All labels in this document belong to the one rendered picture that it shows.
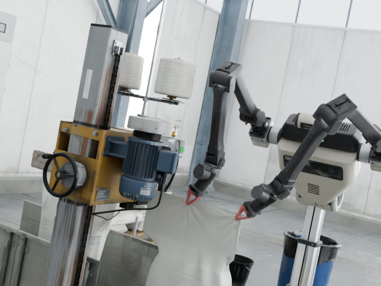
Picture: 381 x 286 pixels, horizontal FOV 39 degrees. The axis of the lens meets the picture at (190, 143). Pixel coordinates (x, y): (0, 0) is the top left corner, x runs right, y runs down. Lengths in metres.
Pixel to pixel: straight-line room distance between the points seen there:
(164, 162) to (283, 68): 8.91
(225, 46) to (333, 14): 2.19
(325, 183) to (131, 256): 1.14
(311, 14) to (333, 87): 1.50
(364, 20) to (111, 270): 8.41
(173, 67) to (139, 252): 1.18
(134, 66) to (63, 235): 0.80
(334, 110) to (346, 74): 8.50
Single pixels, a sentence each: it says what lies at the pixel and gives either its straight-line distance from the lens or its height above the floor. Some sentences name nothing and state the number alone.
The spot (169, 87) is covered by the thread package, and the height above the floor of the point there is 1.56.
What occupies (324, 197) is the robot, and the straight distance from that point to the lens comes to 2.79.
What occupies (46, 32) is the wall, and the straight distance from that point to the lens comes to 7.57.
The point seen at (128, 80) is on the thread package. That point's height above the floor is 1.56.
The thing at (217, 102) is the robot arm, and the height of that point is 1.54.
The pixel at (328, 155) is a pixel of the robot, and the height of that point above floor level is 1.40.
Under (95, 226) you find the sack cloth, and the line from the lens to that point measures 2.77.
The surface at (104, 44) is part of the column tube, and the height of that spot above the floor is 1.68.
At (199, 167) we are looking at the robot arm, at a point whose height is 1.25.
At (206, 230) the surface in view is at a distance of 2.49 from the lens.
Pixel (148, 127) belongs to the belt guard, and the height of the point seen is 1.38.
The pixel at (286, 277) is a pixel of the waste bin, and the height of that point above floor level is 0.31.
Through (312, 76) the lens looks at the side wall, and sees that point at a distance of 10.79.
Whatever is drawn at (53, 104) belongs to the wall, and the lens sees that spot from 7.81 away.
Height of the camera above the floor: 1.47
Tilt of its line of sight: 3 degrees down
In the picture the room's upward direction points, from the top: 11 degrees clockwise
